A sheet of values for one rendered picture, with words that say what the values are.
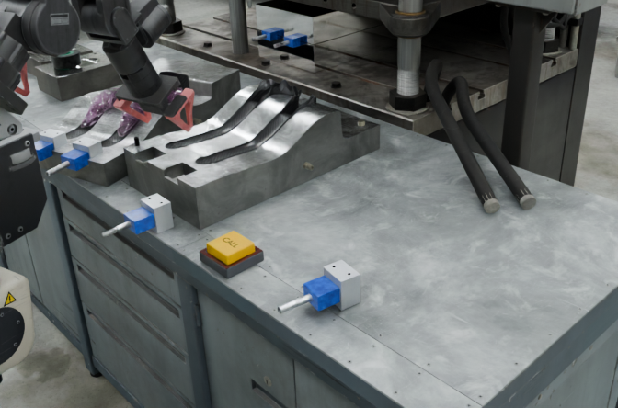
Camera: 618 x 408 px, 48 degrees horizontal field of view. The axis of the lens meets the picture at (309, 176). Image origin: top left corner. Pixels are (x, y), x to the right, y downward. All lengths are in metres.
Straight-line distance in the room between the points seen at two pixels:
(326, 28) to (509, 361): 1.38
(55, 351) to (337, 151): 1.28
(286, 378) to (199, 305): 0.26
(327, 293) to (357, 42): 1.34
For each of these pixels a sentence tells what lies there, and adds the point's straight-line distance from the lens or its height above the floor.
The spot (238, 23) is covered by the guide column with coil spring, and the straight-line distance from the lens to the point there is 2.38.
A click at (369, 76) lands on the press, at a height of 0.79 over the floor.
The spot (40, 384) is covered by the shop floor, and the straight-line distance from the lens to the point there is 2.33.
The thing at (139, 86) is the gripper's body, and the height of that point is 1.09.
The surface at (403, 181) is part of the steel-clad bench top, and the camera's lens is 1.47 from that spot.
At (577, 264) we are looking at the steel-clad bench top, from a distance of 1.26.
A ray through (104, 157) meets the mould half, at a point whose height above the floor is 0.86.
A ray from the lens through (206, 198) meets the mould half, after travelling 1.31.
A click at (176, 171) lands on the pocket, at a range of 1.39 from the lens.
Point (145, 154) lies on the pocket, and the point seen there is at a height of 0.88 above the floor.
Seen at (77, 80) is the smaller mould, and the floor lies 0.85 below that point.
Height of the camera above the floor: 1.47
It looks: 27 degrees down
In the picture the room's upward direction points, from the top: 2 degrees counter-clockwise
